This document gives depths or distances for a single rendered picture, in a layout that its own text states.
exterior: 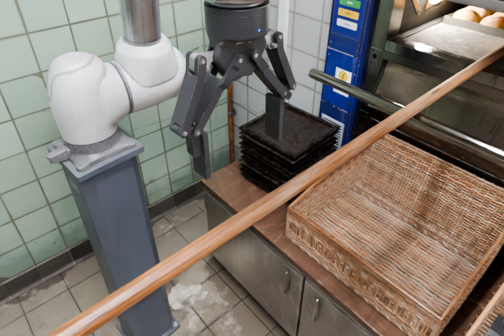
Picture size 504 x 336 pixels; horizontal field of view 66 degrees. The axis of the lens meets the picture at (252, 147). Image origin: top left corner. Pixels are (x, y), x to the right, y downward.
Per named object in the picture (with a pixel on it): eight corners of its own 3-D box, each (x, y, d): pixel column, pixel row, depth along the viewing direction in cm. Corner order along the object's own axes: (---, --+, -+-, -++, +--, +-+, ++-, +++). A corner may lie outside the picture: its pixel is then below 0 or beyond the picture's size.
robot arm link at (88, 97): (52, 127, 111) (25, 55, 98) (112, 106, 121) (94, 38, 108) (72, 153, 101) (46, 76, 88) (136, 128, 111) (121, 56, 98)
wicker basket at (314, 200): (361, 178, 166) (373, 124, 150) (499, 259, 132) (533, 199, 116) (281, 236, 140) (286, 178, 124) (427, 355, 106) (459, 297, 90)
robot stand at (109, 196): (115, 327, 173) (45, 145, 114) (154, 297, 185) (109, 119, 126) (141, 360, 161) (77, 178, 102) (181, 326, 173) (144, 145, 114)
